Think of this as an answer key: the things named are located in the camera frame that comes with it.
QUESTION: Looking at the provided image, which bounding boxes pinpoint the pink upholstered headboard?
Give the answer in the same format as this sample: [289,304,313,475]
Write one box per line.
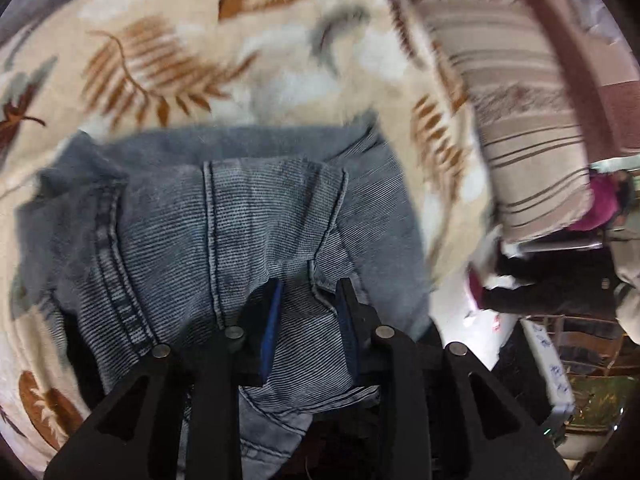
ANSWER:
[525,0,639,162]

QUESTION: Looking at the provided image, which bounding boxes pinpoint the blue denim jeans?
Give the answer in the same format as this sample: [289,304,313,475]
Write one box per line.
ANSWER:
[9,112,431,479]

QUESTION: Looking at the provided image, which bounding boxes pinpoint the leaf print fleece blanket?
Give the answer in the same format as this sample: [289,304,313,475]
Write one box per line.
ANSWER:
[1,0,491,477]

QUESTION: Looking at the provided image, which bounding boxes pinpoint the striped floral bolster pillow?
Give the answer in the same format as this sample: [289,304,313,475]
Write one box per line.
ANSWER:
[409,0,591,242]

